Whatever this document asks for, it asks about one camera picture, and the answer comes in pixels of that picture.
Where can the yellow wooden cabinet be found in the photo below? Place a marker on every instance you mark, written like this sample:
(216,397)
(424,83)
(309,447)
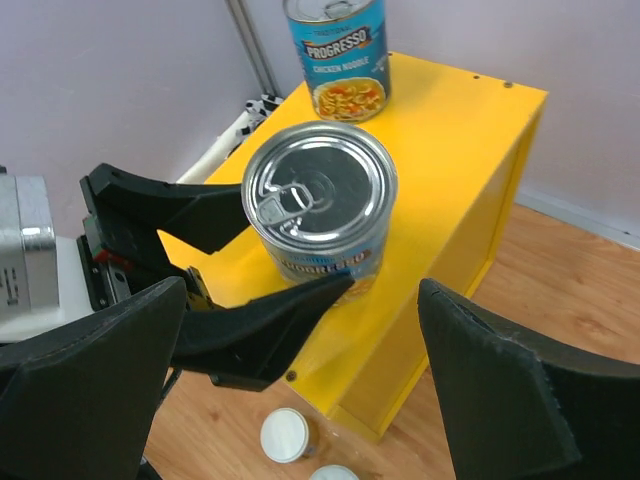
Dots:
(460,142)

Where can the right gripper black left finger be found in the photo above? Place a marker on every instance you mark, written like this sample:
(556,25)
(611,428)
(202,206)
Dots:
(78,401)

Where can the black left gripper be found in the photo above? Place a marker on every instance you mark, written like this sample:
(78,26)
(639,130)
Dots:
(247,347)

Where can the blue Progresso soup can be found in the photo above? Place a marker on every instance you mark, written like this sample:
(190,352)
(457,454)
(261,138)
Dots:
(343,51)
(320,195)

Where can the yellow-green can clear lid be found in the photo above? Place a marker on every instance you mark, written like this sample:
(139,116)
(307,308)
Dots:
(333,472)

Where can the small yellow white-lid can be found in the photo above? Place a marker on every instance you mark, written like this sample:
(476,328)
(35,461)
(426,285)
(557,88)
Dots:
(288,436)

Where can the cream white cloth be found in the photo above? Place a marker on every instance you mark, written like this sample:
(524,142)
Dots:
(221,148)

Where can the black white striped cloth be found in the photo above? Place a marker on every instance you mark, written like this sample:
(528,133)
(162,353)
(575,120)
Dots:
(256,112)

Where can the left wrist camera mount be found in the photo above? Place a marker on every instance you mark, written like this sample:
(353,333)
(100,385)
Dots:
(42,282)

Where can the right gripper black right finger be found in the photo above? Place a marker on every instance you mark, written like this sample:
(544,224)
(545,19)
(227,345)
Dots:
(517,404)

